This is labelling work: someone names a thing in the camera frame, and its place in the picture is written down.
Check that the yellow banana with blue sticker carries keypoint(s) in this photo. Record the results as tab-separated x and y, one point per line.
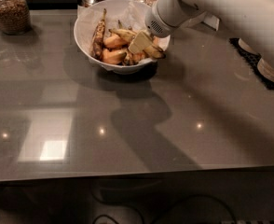
154	51

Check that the glass jar of grains left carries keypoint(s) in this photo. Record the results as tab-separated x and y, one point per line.
14	17

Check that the white bowl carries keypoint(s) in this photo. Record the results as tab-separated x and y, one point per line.
133	59

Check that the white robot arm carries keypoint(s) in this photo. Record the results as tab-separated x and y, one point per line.
251	20

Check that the white paper bowl liner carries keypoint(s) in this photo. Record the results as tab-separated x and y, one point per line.
129	12

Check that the black mesh mat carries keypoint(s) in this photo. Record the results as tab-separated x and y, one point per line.
252	60

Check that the white folded card stand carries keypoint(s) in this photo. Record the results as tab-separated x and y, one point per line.
206	18

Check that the orange banana piece front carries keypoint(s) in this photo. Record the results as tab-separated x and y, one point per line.
114	56

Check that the orange banana piece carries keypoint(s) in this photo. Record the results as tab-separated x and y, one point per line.
114	41
114	56

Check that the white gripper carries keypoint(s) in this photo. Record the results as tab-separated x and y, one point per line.
157	24

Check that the brown spotted banana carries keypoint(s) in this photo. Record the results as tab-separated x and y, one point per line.
97	39

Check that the orange banana piece centre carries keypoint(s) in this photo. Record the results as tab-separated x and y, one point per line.
114	41

